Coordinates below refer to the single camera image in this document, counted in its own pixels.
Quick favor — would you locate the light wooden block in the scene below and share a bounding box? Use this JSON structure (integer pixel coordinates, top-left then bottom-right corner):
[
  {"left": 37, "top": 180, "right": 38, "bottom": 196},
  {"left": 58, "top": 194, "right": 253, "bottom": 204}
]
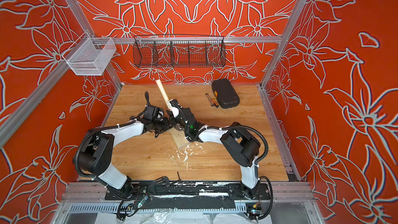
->
[{"left": 170, "top": 128, "right": 190, "bottom": 149}]

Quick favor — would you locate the wooden handle claw hammer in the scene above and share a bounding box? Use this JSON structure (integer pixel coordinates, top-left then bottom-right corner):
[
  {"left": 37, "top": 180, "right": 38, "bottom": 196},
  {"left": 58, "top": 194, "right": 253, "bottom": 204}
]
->
[{"left": 155, "top": 79, "right": 183, "bottom": 131}]

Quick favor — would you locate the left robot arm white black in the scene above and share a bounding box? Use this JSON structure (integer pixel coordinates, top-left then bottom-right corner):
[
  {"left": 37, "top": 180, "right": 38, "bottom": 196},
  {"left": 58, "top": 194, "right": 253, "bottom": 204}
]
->
[{"left": 73, "top": 92, "right": 171, "bottom": 201}]

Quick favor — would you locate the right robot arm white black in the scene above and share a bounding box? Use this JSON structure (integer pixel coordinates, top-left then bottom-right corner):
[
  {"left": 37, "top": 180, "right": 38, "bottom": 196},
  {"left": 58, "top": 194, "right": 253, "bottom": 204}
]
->
[{"left": 169, "top": 99, "right": 268, "bottom": 198}]

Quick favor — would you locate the silver ratchet wrench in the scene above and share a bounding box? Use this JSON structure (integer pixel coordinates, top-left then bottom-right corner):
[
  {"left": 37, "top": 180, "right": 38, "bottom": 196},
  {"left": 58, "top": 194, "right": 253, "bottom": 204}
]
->
[{"left": 205, "top": 93, "right": 215, "bottom": 107}]

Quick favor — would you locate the orange black screwdriver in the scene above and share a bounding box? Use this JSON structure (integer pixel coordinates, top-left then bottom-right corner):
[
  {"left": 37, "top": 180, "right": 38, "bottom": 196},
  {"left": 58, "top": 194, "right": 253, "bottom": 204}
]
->
[{"left": 210, "top": 96, "right": 219, "bottom": 108}]

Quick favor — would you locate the black plastic tool case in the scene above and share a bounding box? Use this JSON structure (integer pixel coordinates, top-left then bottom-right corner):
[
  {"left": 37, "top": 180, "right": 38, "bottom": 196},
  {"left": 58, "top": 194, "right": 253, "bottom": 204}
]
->
[{"left": 211, "top": 78, "right": 240, "bottom": 109}]

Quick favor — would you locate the white mesh basket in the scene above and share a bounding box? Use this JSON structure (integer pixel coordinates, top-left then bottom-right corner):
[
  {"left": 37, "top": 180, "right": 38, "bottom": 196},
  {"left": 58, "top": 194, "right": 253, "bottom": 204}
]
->
[{"left": 62, "top": 37, "right": 116, "bottom": 76}]

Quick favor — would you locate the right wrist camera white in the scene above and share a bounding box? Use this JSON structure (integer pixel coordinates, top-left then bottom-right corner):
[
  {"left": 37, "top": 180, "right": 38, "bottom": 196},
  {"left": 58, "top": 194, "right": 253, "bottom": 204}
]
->
[{"left": 170, "top": 99, "right": 181, "bottom": 118}]

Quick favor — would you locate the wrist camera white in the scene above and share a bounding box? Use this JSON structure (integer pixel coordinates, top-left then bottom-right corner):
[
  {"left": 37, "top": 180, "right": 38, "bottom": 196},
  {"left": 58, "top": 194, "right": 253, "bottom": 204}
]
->
[
  {"left": 143, "top": 105, "right": 164, "bottom": 121},
  {"left": 170, "top": 99, "right": 181, "bottom": 118}
]

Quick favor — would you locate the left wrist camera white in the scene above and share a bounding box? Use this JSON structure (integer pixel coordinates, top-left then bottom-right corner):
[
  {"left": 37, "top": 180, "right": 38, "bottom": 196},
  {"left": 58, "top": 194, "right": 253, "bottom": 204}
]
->
[{"left": 143, "top": 105, "right": 164, "bottom": 121}]

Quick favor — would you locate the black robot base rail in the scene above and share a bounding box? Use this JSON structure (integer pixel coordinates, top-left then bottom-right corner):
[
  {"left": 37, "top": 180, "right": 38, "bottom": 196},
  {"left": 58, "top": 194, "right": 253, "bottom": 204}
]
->
[{"left": 105, "top": 176, "right": 272, "bottom": 200}]

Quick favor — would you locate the black wire basket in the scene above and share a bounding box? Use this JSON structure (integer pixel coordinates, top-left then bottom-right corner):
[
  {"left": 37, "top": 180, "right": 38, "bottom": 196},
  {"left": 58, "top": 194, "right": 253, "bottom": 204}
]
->
[{"left": 132, "top": 35, "right": 227, "bottom": 68}]

